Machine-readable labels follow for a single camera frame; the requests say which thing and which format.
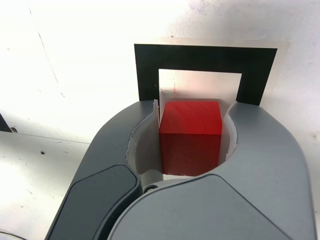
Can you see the black tape square outline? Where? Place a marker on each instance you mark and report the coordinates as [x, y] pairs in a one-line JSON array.
[[147, 70]]

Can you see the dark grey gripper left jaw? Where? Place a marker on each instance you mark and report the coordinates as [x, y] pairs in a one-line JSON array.
[[105, 160]]

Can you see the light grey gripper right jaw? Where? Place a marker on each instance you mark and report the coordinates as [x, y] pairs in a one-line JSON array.
[[225, 207]]

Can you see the red cube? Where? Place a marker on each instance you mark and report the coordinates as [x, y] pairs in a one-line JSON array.
[[190, 130]]

